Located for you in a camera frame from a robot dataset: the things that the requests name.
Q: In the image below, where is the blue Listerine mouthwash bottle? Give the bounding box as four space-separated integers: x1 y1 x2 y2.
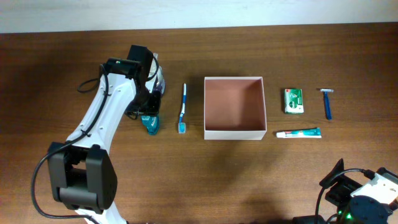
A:
141 116 160 135

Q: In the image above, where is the green soap box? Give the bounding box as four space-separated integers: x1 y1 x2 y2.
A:
284 88 304 114

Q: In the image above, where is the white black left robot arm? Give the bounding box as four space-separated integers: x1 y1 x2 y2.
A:
47 45 165 223

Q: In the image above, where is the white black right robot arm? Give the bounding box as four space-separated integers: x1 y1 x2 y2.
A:
292 159 397 224

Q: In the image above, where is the pink open box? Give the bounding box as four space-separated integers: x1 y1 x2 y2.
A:
203 77 267 141

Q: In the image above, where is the blue disposable razor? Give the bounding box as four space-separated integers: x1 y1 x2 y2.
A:
320 88 334 120

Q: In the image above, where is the purple foam pump bottle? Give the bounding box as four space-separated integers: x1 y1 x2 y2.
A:
146 53 165 95

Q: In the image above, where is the blue white toothbrush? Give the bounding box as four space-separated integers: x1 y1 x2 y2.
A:
178 83 187 134

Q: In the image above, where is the white teal toothpaste tube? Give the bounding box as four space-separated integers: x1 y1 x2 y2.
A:
276 128 322 139

